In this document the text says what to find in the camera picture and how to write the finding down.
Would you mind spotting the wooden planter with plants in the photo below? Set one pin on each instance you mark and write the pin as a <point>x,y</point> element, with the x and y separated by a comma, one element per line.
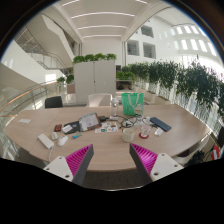
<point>70,78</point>

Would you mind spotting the clear water bottle white cap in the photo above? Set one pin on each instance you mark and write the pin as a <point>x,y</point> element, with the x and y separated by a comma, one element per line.
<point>145,128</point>

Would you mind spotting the small red black case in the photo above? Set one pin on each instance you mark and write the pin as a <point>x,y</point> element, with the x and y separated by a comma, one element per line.
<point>58,127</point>

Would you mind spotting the glass railing wooden handrail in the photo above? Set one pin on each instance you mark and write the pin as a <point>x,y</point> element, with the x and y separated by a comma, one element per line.
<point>26,93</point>

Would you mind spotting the black folder with card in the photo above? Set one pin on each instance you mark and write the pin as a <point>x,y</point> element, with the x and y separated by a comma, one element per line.
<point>74,126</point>

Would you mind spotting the small white case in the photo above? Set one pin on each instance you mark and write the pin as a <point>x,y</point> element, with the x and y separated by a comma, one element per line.
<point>54,135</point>

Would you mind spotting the white grid-pattern mug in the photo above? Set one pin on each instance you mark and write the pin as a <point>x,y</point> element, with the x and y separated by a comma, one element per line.
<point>127,135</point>

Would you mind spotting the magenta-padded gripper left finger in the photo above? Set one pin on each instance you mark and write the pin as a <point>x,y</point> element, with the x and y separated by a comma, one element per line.
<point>60,166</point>

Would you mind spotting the colourful sticker sheet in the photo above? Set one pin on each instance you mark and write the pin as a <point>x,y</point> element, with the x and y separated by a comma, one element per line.
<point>106,127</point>

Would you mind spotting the open notebook with papers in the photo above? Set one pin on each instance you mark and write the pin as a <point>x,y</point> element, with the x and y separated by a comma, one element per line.
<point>89,121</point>

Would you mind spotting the flat round red coaster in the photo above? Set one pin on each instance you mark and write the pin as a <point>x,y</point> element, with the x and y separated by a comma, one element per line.
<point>142,136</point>

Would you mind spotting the clear shaker bottle white lid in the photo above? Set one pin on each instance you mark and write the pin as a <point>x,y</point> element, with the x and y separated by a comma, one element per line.
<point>114,107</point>

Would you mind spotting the white computer mouse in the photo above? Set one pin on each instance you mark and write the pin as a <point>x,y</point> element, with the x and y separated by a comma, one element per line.
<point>62,140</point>

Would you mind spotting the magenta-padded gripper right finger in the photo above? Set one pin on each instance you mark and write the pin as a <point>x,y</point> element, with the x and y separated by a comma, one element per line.
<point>165,166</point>

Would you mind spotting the row of green plants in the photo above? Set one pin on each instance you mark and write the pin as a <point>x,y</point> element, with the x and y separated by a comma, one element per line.
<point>180,80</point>

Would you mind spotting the white cabinet with plants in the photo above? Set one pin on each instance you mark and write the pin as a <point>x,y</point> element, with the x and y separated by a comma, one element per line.
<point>95,81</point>

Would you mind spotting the green tote bag cat print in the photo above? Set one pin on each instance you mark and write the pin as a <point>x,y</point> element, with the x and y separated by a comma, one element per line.
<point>132,104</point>

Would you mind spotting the black chair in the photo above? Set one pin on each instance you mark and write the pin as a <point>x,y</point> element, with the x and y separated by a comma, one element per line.
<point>53,102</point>

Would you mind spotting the white chair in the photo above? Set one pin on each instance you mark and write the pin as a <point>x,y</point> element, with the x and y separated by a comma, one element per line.
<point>99,100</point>

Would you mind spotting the white power strip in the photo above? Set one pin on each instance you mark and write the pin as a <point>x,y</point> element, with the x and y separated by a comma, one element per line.
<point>45,141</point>

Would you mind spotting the dark blue keyboard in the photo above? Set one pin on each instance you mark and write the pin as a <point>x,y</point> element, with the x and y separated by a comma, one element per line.
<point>160,123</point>

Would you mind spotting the ceiling light strips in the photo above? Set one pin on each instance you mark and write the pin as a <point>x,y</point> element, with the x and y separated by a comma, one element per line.
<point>103,14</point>

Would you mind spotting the white paper sheet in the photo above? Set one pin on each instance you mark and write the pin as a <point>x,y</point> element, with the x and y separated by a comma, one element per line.
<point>24,121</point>

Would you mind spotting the small white packet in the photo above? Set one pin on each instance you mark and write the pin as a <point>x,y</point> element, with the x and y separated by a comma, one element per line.
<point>158,131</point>

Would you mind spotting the small blue tube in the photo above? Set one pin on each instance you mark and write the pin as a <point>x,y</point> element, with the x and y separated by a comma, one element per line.
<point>77,135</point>

